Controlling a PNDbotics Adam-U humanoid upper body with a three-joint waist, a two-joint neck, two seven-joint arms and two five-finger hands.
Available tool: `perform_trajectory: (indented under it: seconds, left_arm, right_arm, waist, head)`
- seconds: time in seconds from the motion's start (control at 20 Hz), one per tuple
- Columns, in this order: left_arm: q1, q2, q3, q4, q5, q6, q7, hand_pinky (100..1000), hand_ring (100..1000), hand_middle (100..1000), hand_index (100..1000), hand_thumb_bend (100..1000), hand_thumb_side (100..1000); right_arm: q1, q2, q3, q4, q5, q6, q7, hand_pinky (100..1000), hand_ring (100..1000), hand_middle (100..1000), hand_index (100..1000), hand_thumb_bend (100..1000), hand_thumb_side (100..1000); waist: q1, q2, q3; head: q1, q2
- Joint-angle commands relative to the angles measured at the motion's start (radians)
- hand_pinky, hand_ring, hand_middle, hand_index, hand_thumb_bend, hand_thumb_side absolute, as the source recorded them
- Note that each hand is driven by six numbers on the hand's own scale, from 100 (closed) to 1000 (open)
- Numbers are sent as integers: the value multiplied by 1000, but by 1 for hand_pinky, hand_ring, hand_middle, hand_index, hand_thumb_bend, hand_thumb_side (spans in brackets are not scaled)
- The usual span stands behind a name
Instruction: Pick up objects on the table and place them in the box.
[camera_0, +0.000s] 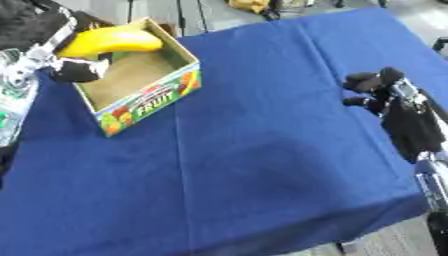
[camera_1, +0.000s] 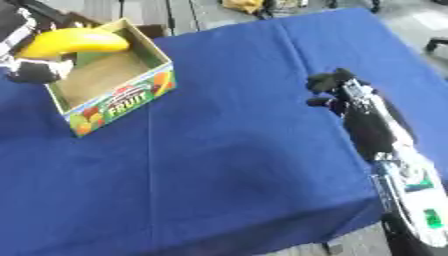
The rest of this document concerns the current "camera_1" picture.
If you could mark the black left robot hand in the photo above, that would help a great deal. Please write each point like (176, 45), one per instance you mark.
(35, 71)

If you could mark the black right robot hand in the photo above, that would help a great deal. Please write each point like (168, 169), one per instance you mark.
(367, 123)

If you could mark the yellow toy banana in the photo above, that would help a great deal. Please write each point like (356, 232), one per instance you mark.
(73, 41)

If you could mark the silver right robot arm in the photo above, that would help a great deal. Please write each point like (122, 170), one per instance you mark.
(417, 196)

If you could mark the cardboard box with fruit print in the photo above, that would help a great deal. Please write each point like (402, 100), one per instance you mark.
(108, 78)

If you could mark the black chair base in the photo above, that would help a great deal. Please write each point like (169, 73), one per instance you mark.
(436, 44)

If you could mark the black tripod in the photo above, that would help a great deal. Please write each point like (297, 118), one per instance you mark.
(170, 16)

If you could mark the yellow bag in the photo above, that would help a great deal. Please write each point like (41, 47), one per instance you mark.
(242, 5)

